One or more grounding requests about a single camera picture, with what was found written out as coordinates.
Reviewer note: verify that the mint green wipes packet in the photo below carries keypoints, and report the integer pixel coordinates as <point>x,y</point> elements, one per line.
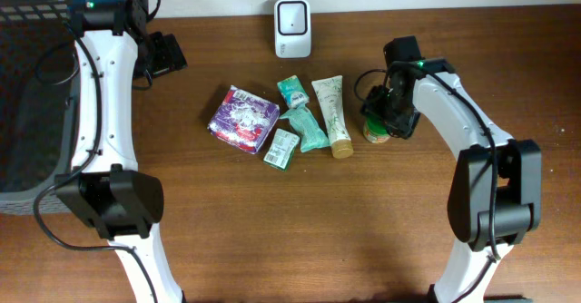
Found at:
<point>306,126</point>

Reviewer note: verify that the white barcode scanner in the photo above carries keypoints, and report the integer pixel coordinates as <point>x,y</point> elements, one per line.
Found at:
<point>292,29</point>

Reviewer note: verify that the white leafy cream tube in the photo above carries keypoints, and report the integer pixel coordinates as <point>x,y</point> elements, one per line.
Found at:
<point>329,94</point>

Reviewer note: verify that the purple floral pack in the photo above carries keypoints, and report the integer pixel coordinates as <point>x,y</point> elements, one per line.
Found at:
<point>244,120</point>

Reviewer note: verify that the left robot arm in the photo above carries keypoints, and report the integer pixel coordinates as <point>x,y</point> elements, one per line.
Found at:
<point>104,188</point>

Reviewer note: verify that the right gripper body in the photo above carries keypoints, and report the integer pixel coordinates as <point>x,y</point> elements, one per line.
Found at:
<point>396,112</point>

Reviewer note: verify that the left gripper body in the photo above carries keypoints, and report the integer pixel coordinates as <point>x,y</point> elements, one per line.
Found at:
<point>158,54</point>

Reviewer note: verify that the green lidded small jar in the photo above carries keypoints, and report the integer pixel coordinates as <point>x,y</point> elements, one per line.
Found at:
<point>374,131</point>

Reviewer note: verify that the green white soap box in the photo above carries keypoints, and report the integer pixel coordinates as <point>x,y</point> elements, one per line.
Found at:
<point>280,153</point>

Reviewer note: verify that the grey plastic mesh basket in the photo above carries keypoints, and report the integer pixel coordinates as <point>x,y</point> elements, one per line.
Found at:
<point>39,99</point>

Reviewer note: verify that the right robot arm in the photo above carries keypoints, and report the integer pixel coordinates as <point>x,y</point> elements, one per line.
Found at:
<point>495,194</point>

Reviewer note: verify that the small teal tissue pack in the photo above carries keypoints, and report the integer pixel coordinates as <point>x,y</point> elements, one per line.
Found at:
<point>293,92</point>

